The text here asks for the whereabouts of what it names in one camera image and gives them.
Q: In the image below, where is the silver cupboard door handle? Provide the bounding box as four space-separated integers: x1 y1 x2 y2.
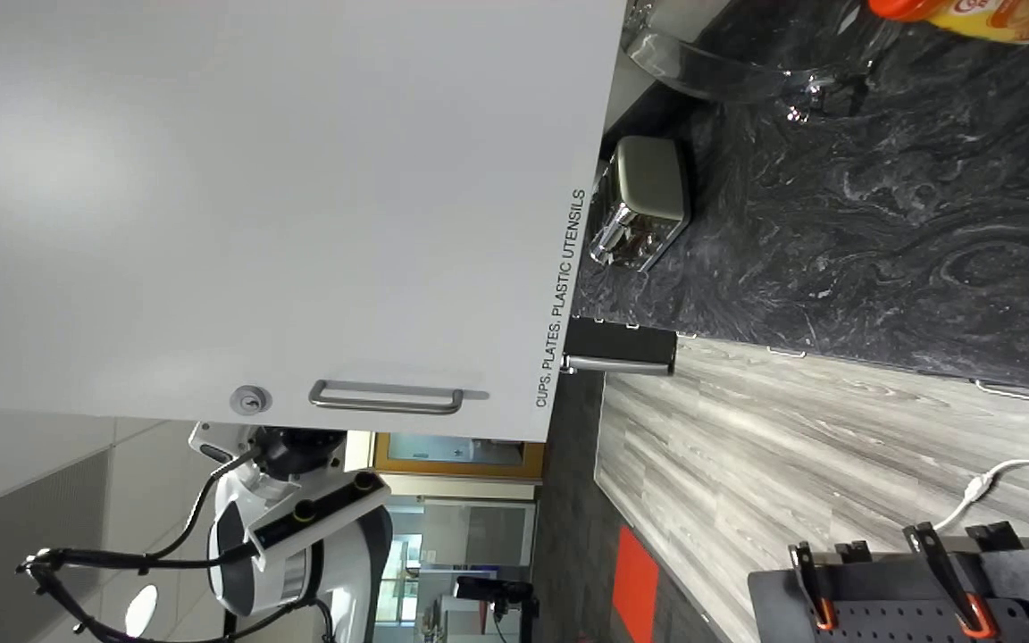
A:
309 377 485 416

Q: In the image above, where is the white cupboard door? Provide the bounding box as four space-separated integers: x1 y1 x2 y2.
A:
0 0 627 444

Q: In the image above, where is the silver door lock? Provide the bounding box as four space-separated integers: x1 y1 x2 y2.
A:
228 386 272 418

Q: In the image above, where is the orange black clamp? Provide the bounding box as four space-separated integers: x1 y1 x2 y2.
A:
790 544 836 633
903 521 1000 643

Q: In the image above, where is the orange yellow bottle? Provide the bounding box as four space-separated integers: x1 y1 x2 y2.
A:
864 0 1029 48

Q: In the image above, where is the black perforated board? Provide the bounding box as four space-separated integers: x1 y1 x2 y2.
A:
747 550 1029 643

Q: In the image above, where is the white cable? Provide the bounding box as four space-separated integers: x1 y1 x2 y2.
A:
928 432 1029 535

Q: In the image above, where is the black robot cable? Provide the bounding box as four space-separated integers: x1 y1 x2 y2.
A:
18 444 339 643

